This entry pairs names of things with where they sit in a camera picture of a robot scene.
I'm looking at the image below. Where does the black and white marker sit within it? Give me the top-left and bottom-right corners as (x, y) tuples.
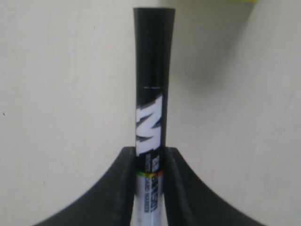
(133, 7), (175, 226)

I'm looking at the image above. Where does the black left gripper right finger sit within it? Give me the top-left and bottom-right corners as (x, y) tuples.
(163, 147), (259, 226)

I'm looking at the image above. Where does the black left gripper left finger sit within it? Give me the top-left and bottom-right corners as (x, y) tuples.
(38, 146), (136, 226)

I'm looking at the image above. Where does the yellow foam cube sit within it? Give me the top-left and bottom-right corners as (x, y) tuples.
(242, 0), (258, 4)

